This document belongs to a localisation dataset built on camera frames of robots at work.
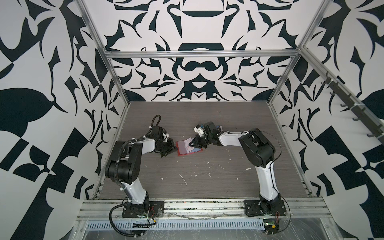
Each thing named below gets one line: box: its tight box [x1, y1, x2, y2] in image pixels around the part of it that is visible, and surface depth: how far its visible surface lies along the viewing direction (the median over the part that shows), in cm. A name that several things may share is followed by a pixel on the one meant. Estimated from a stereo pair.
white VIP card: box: [184, 137, 195, 153], surface depth 97 cm
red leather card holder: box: [175, 140, 203, 156], surface depth 96 cm
